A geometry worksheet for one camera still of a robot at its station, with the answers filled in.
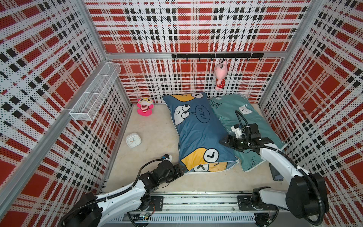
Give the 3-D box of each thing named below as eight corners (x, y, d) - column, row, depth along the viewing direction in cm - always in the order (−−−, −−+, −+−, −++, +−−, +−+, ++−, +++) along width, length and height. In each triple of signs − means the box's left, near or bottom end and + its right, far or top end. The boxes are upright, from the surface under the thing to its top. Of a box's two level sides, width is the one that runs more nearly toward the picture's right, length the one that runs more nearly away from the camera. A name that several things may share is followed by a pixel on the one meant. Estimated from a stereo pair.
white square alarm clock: (130, 148, 96) (126, 143, 90) (129, 140, 100) (125, 135, 94) (142, 144, 98) (139, 139, 92) (140, 137, 102) (137, 131, 96)
